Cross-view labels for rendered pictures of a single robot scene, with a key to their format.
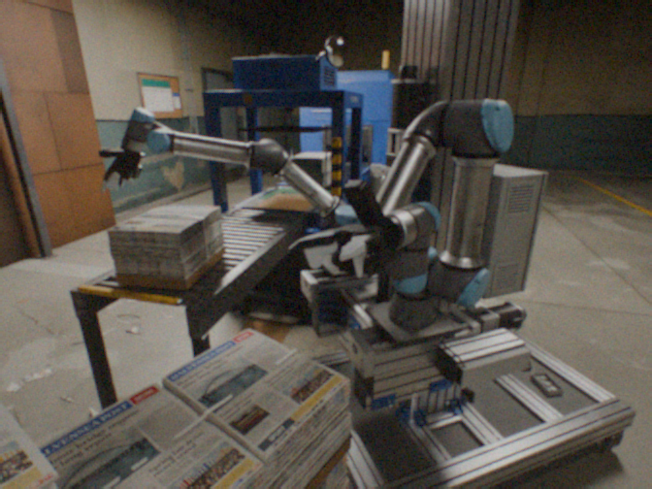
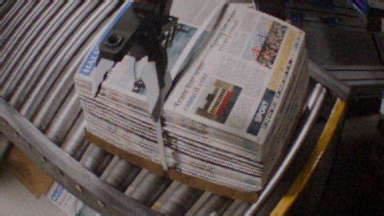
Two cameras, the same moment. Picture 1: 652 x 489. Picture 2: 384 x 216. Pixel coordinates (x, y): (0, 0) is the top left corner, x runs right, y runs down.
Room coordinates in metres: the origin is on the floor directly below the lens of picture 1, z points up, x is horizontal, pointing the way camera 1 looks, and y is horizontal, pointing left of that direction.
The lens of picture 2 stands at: (1.14, 1.55, 2.17)
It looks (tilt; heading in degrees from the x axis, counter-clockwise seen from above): 54 degrees down; 291
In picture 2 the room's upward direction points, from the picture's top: 4 degrees counter-clockwise
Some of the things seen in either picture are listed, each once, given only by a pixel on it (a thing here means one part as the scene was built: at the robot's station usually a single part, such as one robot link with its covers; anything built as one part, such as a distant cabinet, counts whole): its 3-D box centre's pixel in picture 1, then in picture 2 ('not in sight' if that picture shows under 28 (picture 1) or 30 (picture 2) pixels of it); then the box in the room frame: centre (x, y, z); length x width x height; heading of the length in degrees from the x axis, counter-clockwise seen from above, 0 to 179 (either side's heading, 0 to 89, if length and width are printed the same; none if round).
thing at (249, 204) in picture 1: (291, 204); not in sight; (2.83, 0.26, 0.75); 0.70 x 0.65 x 0.10; 165
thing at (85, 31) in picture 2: (225, 244); (63, 58); (1.85, 0.53, 0.77); 0.47 x 0.05 x 0.05; 75
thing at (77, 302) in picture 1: (183, 246); (23, 136); (1.91, 0.77, 0.74); 1.34 x 0.05 x 0.12; 165
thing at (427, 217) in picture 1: (414, 223); not in sight; (0.77, -0.19, 1.21); 0.11 x 0.08 x 0.09; 137
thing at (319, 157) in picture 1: (313, 169); not in sight; (3.38, 0.11, 0.93); 0.38 x 0.30 x 0.26; 165
